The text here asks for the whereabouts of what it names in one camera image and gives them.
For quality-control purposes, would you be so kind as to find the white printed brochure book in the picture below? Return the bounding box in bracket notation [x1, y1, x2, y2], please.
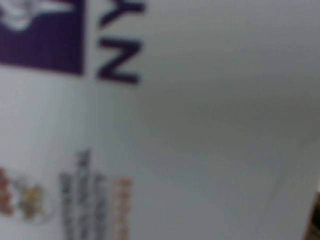
[0, 0, 320, 240]

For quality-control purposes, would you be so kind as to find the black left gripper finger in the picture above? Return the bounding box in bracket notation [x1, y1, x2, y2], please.
[303, 186, 320, 240]

